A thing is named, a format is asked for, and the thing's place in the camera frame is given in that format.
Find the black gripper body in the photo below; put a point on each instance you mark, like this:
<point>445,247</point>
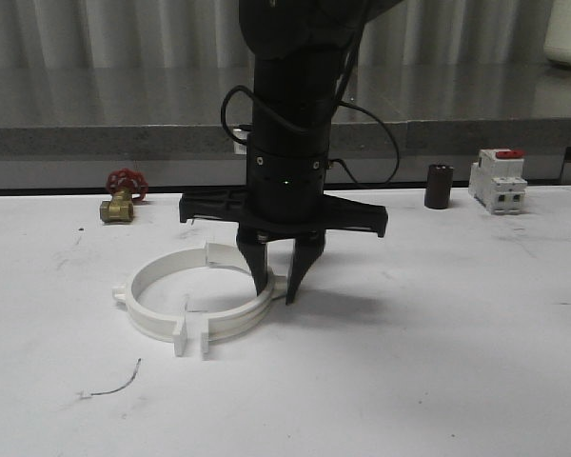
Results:
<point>283,198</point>

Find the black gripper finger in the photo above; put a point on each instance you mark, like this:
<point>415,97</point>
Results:
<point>254,252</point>
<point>307,250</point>

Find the white half-ring pipe clamp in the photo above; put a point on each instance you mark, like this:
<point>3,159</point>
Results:
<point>221,325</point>
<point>150,301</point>

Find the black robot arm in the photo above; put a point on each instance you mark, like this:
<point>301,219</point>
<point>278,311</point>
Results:
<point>304,53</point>

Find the brass valve red handwheel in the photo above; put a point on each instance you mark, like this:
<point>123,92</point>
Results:
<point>126,188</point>

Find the dark brown cylindrical coupling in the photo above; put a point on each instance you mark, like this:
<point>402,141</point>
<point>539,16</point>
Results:
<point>438,186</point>

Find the white container on counter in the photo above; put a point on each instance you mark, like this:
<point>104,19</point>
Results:
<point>557,42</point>

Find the white circuit breaker red switch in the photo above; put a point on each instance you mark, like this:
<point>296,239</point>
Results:
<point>496,180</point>

